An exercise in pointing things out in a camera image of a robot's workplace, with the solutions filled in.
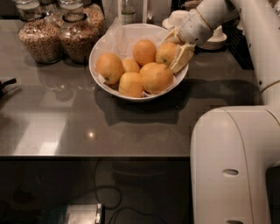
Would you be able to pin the white ceramic bowl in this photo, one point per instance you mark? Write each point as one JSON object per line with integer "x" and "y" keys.
{"x": 137, "y": 97}

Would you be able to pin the silver metal box below table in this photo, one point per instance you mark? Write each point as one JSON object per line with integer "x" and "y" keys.
{"x": 75, "y": 214}

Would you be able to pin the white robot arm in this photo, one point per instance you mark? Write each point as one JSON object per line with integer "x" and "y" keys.
{"x": 233, "y": 147}

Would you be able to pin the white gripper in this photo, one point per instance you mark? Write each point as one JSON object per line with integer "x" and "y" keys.
{"x": 194, "y": 30}

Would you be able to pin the clear glass bottle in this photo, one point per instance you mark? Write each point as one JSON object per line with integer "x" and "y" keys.
{"x": 128, "y": 13}

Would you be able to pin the right stack of white bowls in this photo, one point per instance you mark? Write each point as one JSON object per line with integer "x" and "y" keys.
{"x": 217, "y": 41}

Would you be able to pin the black rubber mat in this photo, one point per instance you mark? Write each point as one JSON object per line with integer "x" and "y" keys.
{"x": 237, "y": 44}

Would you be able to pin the large front right orange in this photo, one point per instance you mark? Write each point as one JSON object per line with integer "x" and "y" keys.
{"x": 156, "y": 78}

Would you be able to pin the wooden box in background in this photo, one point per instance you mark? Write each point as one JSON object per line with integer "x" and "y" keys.
{"x": 191, "y": 4}

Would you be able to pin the left glass cereal jar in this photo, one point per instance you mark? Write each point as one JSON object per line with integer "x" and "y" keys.
{"x": 38, "y": 35}

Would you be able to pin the left stack of white bowls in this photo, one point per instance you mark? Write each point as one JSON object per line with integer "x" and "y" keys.
{"x": 174, "y": 19}

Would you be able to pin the black handle at left edge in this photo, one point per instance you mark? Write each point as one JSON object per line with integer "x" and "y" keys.
{"x": 4, "y": 84}

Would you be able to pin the stack of white bowls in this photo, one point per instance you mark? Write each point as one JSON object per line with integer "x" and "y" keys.
{"x": 174, "y": 19}
{"x": 217, "y": 41}

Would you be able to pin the white paper bowl liner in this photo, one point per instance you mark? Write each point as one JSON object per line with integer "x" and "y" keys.
{"x": 122, "y": 38}

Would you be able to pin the small middle orange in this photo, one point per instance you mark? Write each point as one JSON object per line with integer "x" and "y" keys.
{"x": 130, "y": 66}

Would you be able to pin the middle glass cereal jar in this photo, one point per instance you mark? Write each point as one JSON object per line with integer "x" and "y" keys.
{"x": 76, "y": 34}

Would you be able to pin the rear glass cereal jar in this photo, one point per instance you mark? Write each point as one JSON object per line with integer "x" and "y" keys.
{"x": 95, "y": 15}

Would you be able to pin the glass cereal jar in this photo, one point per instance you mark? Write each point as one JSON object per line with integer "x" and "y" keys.
{"x": 95, "y": 15}
{"x": 76, "y": 34}
{"x": 38, "y": 35}

